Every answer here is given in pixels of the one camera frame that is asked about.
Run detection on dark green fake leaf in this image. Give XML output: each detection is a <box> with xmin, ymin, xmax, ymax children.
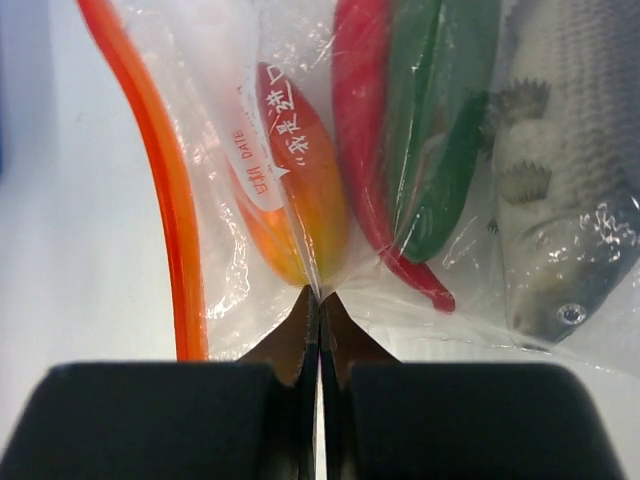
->
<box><xmin>384</xmin><ymin>1</ymin><xmax>502</xmax><ymax>264</ymax></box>

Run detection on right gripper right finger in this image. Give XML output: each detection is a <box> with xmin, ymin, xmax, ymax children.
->
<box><xmin>319</xmin><ymin>296</ymin><xmax>639</xmax><ymax>479</ymax></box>

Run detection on red fake chili pepper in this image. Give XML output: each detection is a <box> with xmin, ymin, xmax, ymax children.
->
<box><xmin>331</xmin><ymin>1</ymin><xmax>456</xmax><ymax>313</ymax></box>

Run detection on clear zip top bag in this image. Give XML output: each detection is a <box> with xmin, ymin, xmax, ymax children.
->
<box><xmin>79</xmin><ymin>1</ymin><xmax>639</xmax><ymax>375</ymax></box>

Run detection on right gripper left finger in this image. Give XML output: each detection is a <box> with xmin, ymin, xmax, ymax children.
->
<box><xmin>1</xmin><ymin>289</ymin><xmax>318</xmax><ymax>479</ymax></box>

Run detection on grey fake fish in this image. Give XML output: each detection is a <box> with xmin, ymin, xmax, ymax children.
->
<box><xmin>489</xmin><ymin>1</ymin><xmax>639</xmax><ymax>347</ymax></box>

